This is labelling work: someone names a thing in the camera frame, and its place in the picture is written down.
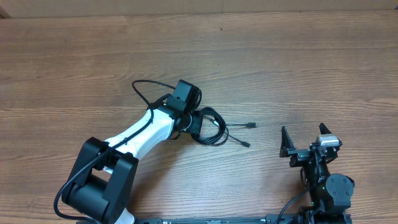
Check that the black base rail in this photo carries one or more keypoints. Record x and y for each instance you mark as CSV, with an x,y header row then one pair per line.
x,y
268,219

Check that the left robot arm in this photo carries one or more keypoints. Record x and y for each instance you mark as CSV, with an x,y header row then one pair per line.
x,y
99,185

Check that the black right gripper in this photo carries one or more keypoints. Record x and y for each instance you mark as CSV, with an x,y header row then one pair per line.
x,y
300,154

